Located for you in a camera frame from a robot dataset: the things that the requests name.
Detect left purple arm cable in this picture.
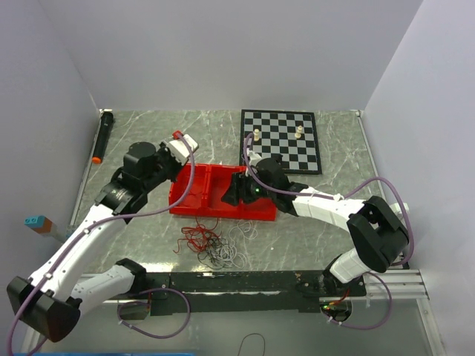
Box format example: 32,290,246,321
7,135,196,356

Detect thin dark floor cable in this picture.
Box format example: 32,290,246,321
237,333,266,356

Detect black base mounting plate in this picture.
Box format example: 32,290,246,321
101,270,368,317

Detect red three-compartment plastic tray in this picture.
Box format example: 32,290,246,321
170,164,277,221

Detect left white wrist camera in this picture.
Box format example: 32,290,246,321
165,131,199,165

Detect aluminium frame rail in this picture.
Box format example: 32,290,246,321
20,268,446,353

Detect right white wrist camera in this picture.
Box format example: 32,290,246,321
244,148,263,176

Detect white thin cable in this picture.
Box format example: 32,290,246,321
217,220,260,270

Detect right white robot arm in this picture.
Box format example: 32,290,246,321
221,158,410,296

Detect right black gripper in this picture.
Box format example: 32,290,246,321
221,168,276,206

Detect black marker orange cap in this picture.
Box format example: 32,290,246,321
91,111,115,165

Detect cream chess piece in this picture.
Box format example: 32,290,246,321
295,126,304,139
253,129,260,142

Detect red thin cable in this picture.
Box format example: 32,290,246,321
173,217,223,255

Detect cream chess piece left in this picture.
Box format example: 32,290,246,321
253,129,260,142

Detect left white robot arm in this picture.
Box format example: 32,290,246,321
7,135,199,342

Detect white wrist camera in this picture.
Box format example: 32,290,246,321
165,131,199,165
244,148,263,176

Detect blue brown toy block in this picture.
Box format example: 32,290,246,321
24,215,65,243

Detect cream chess piece right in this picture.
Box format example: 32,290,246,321
295,126,304,139

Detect black grey chessboard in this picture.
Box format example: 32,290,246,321
240,109,322,175

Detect black thin cable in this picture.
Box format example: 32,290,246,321
197,237,235,268

